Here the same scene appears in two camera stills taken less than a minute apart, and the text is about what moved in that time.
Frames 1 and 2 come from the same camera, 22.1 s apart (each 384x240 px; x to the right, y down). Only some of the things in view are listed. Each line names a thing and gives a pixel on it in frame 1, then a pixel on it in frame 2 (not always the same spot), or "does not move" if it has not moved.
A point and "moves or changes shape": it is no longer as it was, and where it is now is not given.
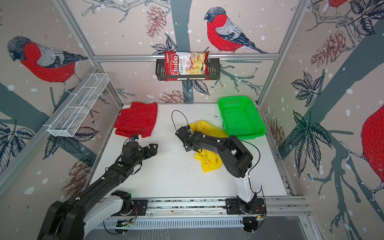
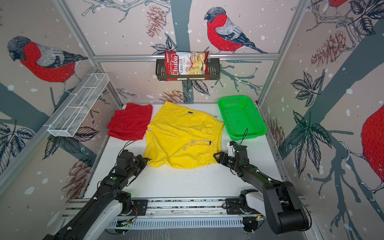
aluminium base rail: x=215 y=207 does not move
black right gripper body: x=184 y=145 to x=230 y=161
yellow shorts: x=209 y=160 moves or changes shape
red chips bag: x=187 y=63 does not move
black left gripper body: x=147 y=153 to x=138 y=165
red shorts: x=139 y=119 moves or changes shape
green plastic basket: x=240 y=117 does not move
